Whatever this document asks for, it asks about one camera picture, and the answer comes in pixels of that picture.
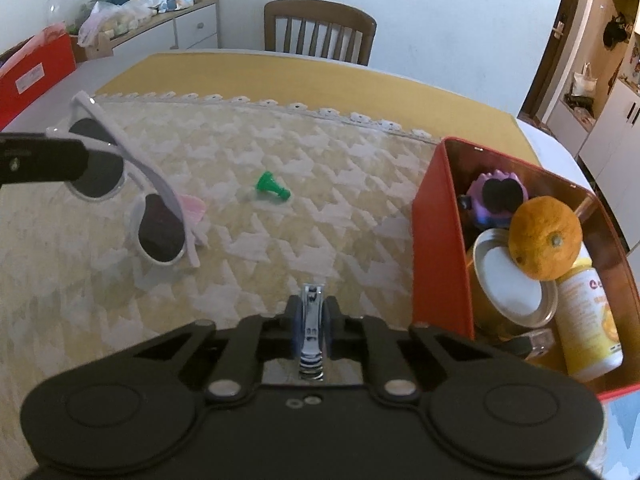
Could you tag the red storage box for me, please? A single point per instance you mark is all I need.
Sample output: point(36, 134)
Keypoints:
point(440, 260)

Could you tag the cream lace table cover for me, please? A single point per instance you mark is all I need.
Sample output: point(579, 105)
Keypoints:
point(300, 185)

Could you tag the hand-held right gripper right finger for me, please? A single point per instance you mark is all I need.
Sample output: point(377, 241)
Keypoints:
point(328, 321)

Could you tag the pink comb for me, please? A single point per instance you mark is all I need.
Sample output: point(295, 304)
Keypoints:
point(193, 205)

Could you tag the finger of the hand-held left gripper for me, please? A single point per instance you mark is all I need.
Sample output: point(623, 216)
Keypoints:
point(45, 160)

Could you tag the green plastic game piece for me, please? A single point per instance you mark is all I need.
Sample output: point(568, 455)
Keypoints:
point(267, 182)

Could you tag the yellow bottle white cap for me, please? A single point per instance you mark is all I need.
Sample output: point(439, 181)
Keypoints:
point(590, 330)

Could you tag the purple toy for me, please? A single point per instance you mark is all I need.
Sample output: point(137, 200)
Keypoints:
point(479, 195)

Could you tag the small clear bottle dark cap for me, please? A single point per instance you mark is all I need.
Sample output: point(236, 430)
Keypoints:
point(537, 340)

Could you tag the clear plastic bag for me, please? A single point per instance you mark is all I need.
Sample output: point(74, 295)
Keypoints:
point(110, 20)

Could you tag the white sideboard wooden top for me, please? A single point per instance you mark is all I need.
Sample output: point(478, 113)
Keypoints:
point(195, 27)

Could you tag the dark wall ornament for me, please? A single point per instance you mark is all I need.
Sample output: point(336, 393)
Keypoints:
point(615, 32)

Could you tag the orange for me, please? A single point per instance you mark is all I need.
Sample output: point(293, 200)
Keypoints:
point(540, 240)

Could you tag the brown wooden door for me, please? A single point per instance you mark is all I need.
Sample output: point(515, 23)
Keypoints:
point(560, 55)

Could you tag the large red box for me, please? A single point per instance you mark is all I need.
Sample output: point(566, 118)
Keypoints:
point(45, 65)

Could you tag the yellow tablecloth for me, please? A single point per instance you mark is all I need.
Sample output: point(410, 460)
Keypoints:
point(250, 75)

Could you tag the white and wood cabinet unit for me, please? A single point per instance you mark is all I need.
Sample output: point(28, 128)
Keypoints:
point(615, 130)

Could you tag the wooden chair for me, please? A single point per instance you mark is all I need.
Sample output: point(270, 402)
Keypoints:
point(320, 10)

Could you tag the white sunglasses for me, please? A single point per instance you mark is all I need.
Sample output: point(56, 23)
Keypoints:
point(157, 232)

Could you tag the round beige tin white lid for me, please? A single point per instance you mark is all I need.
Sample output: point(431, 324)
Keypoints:
point(505, 280)

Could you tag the cream tote bag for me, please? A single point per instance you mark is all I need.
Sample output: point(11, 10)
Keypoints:
point(584, 82)

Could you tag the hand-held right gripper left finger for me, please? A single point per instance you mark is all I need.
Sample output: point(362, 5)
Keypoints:
point(298, 321)

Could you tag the metal nail clipper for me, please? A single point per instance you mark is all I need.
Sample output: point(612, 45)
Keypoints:
point(312, 330)

